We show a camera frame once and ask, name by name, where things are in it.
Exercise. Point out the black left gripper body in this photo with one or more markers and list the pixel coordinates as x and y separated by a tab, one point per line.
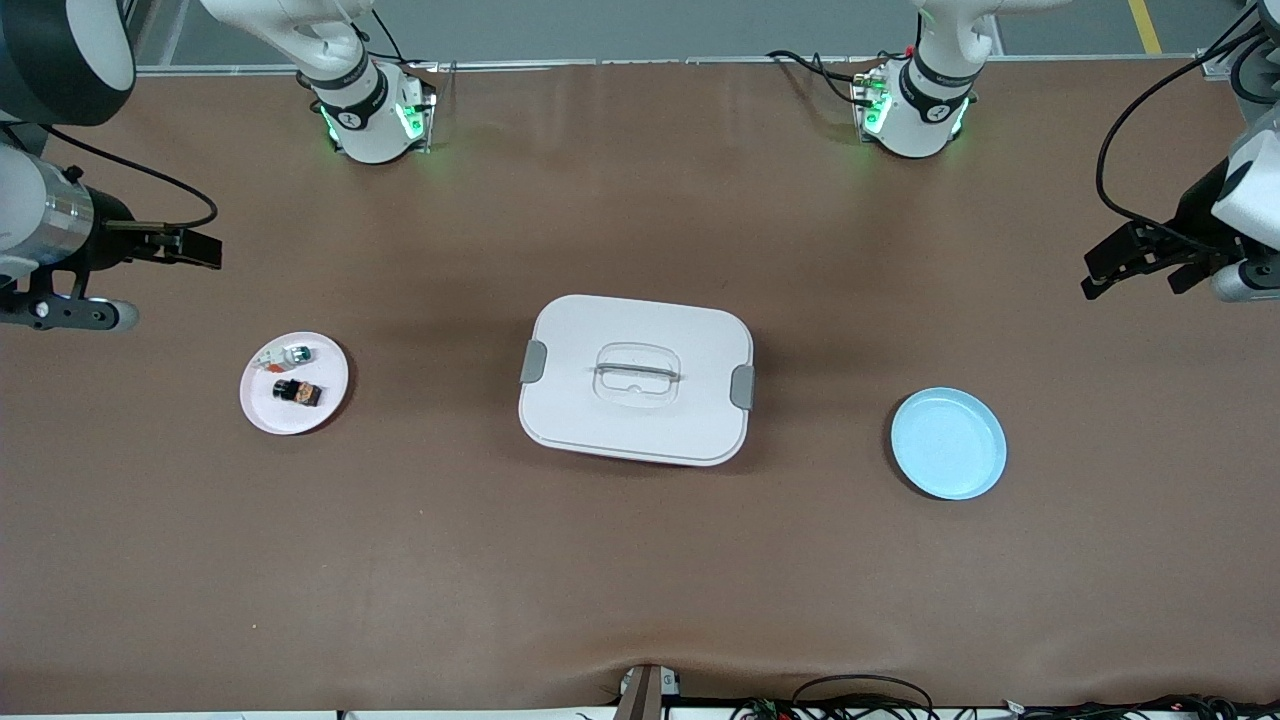
1193	213

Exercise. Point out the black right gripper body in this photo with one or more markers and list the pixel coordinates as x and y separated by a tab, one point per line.
108	231

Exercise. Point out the black orange switch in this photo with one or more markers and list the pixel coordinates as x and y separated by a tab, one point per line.
297	392

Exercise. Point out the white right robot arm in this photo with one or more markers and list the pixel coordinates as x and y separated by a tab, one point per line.
30	210

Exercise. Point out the pink round plate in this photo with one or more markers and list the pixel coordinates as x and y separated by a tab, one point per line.
295	420

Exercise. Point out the light blue round plate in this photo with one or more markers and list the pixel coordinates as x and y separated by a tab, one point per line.
948	445

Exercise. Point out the white lidded storage box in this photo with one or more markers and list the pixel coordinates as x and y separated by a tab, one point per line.
690	420

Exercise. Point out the brown table mat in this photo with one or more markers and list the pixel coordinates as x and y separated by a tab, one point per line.
640	570

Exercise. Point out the white green switch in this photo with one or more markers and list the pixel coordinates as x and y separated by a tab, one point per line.
298	354

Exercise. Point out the aluminium frame post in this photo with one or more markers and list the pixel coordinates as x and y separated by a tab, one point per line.
1213	65

